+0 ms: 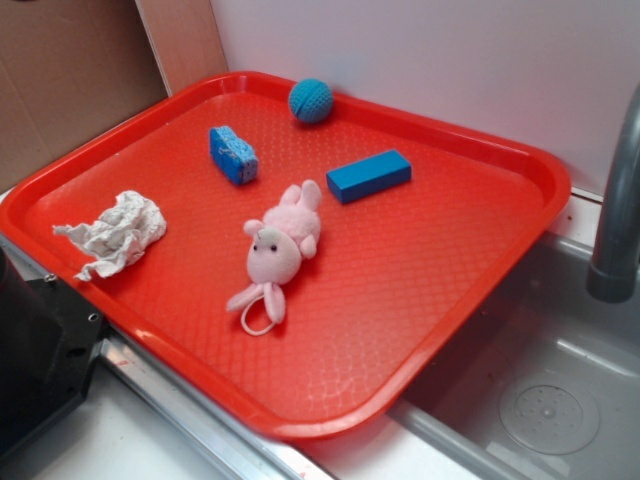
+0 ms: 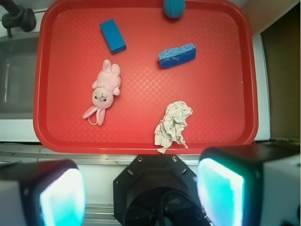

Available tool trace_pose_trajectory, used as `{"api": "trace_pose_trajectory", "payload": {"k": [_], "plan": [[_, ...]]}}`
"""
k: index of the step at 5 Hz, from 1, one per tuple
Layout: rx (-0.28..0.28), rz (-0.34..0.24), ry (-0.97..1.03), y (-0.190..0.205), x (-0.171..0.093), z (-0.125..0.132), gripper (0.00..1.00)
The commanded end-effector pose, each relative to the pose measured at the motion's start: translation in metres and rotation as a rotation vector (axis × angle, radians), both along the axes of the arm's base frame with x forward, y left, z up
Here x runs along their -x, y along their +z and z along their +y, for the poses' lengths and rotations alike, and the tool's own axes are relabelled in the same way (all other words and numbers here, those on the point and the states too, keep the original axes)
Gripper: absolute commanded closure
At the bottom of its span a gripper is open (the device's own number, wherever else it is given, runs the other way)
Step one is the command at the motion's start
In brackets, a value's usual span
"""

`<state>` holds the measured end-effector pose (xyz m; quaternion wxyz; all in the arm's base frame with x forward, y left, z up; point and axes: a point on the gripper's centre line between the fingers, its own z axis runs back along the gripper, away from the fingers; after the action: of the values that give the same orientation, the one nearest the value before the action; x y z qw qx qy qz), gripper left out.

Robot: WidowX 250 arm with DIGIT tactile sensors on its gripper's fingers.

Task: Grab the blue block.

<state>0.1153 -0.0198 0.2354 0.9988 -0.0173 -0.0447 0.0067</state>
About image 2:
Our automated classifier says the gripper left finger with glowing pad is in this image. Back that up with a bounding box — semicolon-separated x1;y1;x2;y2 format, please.
0;160;87;226

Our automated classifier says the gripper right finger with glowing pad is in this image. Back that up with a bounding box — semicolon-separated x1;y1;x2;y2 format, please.
196;144;301;226

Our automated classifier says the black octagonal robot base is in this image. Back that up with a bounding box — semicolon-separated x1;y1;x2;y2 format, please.
113;155;210;226

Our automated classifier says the blue rectangular block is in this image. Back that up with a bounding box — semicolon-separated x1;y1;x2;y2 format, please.
100;19;127;54

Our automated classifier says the crumpled white paper towel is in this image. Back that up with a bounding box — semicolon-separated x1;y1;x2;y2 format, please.
154;101;193;154

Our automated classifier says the pink plush bunny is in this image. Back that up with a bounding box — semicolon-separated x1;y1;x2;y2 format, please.
82;59;121;126

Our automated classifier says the red plastic tray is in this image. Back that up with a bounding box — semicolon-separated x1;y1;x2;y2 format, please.
33;0;258;154

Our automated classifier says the steel sink basin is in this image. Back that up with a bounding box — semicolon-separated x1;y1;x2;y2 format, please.
0;35;38;120

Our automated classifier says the blue sponge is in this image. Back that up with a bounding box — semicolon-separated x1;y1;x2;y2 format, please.
158;43;197;69

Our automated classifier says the black faucet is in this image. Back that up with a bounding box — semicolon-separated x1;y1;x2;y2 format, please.
0;0;37;38

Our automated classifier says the teal textured ball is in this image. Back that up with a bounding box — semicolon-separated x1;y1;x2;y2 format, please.
163;0;185;19

